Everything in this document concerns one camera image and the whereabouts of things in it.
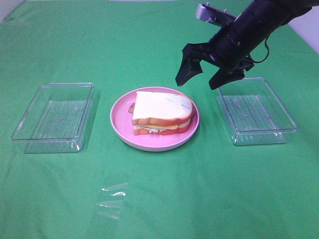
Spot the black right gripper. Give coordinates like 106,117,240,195
175,23,255,90

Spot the toy bread slice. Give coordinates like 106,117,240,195
132,91,193,126
133,118,191,135

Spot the yellow toy cheese slice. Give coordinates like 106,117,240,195
148,124,178,130

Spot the toy lettuce leaf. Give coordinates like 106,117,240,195
134,124,166,132

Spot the curved toy bacon strip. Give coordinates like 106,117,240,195
128,103,135,114

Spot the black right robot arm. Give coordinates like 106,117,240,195
175,0,319,90

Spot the clear right plastic tray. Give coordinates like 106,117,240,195
217,77,298,146

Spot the clear plastic tray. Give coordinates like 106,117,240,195
11,83,94,153
217,77,298,146

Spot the pink round plate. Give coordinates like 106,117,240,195
110,87,200,152

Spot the clear left plastic tray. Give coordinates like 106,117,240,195
11,83,94,153

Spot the clear plastic film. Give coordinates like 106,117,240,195
96,182,128,220

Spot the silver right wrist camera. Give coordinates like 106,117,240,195
195,3,236,27

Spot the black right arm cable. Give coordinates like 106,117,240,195
245,34,270,64

